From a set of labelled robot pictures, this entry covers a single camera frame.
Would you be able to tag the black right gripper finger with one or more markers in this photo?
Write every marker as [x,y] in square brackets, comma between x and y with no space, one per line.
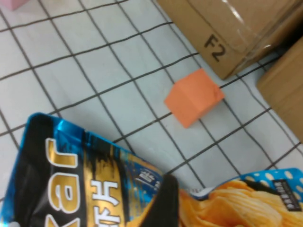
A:
[169,201]

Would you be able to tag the blue Vikar shrimp chip bag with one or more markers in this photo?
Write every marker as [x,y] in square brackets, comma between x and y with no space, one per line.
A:
[71,177]

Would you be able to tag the orange foam cube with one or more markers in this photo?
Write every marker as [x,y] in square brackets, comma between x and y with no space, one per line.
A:
[194,99]

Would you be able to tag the white black grid tablecloth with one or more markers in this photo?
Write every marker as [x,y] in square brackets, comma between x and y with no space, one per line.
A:
[94,82]

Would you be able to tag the cardboard box with clear tape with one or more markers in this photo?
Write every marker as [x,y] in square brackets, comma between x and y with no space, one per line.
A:
[284,94]

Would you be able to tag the cardboard box printed F2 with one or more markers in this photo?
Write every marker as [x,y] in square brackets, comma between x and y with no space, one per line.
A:
[189,23]

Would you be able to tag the pink foam cube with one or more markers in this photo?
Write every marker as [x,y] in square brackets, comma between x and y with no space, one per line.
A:
[11,3]

